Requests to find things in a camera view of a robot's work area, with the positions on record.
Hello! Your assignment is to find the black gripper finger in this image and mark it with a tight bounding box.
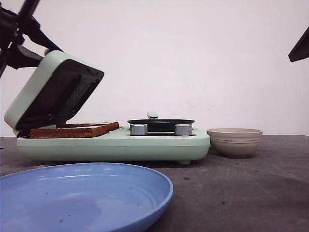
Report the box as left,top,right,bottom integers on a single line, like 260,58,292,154
288,28,309,62

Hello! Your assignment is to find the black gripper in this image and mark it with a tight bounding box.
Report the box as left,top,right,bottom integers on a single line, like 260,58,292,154
0,0,63,74

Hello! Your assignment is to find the mint green hinged lid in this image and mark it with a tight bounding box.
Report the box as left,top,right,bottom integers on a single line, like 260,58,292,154
4,51,104,137

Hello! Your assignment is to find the toast bread slice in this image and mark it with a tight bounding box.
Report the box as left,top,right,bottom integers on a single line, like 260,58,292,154
28,127,95,139
57,121,120,137

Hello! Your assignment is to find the beige ribbed bowl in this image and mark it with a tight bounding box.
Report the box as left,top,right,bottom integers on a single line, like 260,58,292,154
207,128,263,158

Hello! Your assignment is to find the mint green breakfast maker base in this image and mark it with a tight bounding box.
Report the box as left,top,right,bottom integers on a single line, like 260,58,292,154
17,127,210,164

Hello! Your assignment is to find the silver left control knob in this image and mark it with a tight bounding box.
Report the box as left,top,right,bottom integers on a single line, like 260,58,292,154
130,123,148,136

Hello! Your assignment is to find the silver control knob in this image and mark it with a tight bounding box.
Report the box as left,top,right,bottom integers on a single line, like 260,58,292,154
174,124,193,136
130,123,148,136

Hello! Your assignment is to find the silver right control knob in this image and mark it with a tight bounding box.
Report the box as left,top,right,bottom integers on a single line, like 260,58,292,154
174,124,193,136

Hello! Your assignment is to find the black round frying pan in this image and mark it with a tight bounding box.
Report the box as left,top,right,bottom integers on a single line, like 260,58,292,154
127,111,195,132

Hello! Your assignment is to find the blue round plate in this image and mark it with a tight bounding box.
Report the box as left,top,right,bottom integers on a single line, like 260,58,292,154
0,163,173,232

